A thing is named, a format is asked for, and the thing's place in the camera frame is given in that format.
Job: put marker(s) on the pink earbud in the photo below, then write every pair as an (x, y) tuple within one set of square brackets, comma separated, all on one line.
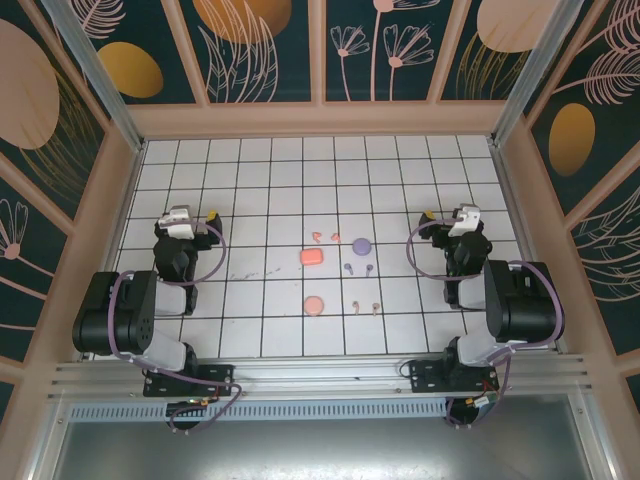
[(374, 308), (355, 306)]

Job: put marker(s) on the orange rectangular earbud case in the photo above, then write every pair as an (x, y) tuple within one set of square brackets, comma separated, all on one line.
[(312, 257)]

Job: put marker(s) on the pink round earbud case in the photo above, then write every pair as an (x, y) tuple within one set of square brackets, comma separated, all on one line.
[(313, 306)]

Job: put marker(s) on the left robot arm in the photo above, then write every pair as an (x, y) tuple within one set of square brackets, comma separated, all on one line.
[(135, 310)]

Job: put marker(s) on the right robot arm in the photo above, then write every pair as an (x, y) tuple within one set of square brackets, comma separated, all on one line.
[(520, 305)]

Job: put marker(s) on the purple round earbud case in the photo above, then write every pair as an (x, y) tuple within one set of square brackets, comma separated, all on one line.
[(361, 245)]

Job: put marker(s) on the yellow power connector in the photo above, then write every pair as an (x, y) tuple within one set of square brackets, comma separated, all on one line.
[(482, 400), (202, 401)]

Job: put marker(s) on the grey metal sheet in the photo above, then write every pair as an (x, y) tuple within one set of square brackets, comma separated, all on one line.
[(325, 452)]

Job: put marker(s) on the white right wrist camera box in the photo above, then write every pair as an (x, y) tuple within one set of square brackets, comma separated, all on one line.
[(465, 220)]

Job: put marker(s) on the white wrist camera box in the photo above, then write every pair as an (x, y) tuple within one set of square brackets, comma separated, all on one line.
[(465, 220), (176, 224)]

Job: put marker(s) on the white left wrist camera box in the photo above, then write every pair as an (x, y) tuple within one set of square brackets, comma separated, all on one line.
[(176, 224)]

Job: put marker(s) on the aluminium side rail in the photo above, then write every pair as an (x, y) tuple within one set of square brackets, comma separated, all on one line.
[(131, 180), (540, 245)]

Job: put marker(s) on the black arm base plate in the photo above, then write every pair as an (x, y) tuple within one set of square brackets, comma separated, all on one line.
[(430, 377), (215, 375)]

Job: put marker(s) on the aluminium mounting rail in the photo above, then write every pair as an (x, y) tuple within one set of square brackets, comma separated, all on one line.
[(320, 372)]

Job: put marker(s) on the aluminium corner post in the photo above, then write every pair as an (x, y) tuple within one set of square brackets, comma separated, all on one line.
[(100, 75), (530, 65)]

